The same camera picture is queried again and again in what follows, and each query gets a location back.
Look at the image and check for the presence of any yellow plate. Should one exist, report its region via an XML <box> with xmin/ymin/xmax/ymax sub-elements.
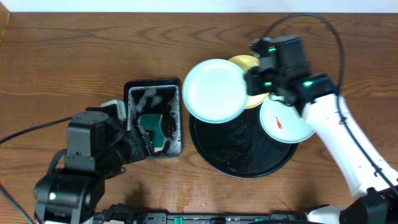
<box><xmin>229</xmin><ymin>55</ymin><xmax>269</xmax><ymax>109</ymax></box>

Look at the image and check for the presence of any green and yellow sponge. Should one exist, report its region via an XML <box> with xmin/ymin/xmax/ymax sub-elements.
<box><xmin>138</xmin><ymin>114</ymin><xmax>166</xmax><ymax>152</ymax></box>

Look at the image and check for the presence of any light green plate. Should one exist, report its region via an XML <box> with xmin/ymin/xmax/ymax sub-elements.
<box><xmin>259</xmin><ymin>94</ymin><xmax>315</xmax><ymax>144</ymax></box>
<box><xmin>182</xmin><ymin>58</ymin><xmax>248</xmax><ymax>124</ymax></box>

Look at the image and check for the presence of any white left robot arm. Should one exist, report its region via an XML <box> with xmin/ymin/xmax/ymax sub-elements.
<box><xmin>34</xmin><ymin>108</ymin><xmax>154</xmax><ymax>223</ymax></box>

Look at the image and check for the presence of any black rectangular soapy water tray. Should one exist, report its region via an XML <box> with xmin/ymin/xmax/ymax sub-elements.
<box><xmin>124</xmin><ymin>78</ymin><xmax>182</xmax><ymax>157</ymax></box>

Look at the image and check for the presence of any round black tray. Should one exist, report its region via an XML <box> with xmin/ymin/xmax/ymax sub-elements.
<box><xmin>189</xmin><ymin>107</ymin><xmax>299</xmax><ymax>179</ymax></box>

